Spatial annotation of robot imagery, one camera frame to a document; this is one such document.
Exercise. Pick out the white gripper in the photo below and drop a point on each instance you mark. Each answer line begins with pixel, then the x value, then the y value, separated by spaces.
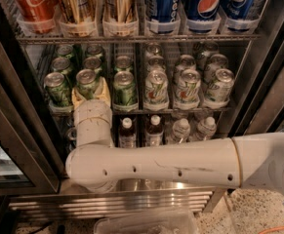
pixel 93 109

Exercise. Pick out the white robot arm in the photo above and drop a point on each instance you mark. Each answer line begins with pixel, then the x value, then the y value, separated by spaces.
pixel 250 162

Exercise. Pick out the green can middle second row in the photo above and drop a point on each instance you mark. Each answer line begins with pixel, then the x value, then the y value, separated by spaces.
pixel 94 64

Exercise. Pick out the green can second row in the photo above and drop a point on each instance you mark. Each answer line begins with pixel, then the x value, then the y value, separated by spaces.
pixel 64 66
pixel 123 63
pixel 94 64

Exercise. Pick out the green can left second row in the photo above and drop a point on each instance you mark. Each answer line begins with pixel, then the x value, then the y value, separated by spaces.
pixel 64 66

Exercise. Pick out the silver blue can front left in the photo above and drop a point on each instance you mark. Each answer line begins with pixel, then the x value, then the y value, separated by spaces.
pixel 71 135

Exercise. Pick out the green can middle back row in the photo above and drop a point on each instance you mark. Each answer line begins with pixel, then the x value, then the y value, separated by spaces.
pixel 95 50

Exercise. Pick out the green can right second row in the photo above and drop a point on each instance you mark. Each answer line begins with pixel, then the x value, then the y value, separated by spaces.
pixel 123 63

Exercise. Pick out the green can left back row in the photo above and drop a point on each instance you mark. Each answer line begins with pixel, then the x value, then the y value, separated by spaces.
pixel 66 51

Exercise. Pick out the white diet can front left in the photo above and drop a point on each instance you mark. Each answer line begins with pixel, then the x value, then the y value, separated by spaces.
pixel 156 85

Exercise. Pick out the white diet can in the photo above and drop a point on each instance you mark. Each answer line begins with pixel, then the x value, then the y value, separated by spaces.
pixel 184 62
pixel 203 50
pixel 155 62
pixel 156 85
pixel 152 49
pixel 188 86
pixel 214 63
pixel 220 86

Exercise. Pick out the white diet can back left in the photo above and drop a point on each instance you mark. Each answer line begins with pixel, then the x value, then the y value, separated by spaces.
pixel 152 49

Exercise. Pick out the fridge glass door left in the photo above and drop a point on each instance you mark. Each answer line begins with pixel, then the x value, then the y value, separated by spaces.
pixel 23 168

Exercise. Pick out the gold can left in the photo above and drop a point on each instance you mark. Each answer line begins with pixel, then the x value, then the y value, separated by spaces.
pixel 77 17

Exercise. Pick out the gold can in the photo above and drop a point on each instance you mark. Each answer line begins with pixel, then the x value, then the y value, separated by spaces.
pixel 120 16
pixel 77 17

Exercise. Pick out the stainless steel fridge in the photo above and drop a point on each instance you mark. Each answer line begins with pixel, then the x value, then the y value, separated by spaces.
pixel 256 107

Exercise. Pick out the white diet can front middle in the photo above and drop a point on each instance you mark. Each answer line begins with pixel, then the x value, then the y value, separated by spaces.
pixel 188 86

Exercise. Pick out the gold can right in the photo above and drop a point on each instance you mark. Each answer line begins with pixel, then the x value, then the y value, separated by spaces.
pixel 120 16

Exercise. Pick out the red Coca-Cola can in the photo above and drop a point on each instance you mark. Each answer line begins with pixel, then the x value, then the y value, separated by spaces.
pixel 38 12

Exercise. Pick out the blue Pepsi can left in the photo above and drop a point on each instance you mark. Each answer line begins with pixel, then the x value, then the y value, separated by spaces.
pixel 161 15

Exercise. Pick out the blue pepsi can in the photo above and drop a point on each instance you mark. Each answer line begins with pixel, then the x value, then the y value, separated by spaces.
pixel 241 10
pixel 161 15
pixel 201 15

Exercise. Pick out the white diet can back right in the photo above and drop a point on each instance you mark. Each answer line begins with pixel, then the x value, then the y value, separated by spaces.
pixel 203 50

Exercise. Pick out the white diet can front right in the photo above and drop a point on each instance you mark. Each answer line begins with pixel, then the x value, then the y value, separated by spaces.
pixel 220 86

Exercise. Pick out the blue Pepsi can middle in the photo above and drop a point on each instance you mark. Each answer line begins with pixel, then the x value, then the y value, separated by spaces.
pixel 201 15

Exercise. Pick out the blue Pepsi can right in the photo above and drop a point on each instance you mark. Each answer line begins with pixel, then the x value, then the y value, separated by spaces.
pixel 241 10

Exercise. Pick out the dark tea bottle left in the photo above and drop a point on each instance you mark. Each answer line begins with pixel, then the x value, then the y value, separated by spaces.
pixel 127 134

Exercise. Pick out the dark tea bottle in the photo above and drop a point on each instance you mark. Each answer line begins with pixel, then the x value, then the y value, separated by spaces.
pixel 127 134
pixel 154 131

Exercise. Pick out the dark tea bottle right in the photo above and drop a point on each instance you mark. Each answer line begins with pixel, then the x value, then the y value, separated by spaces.
pixel 154 131

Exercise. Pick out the clear water bottle left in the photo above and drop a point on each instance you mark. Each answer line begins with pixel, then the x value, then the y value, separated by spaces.
pixel 180 132

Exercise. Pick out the clear water bottle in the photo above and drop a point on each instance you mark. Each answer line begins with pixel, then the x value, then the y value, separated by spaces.
pixel 205 129
pixel 180 132

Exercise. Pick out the clear water bottle right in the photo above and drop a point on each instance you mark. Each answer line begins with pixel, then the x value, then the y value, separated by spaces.
pixel 205 129

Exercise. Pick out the clear plastic bin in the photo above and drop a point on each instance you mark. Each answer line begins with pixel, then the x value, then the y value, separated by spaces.
pixel 150 222

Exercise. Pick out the middle wire shelf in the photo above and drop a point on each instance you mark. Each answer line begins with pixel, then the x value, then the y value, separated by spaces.
pixel 66 111

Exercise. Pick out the wire shelf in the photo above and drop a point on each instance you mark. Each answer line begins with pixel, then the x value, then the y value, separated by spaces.
pixel 66 111
pixel 48 40

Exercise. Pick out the top wire shelf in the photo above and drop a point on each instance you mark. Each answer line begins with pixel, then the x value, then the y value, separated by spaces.
pixel 48 40

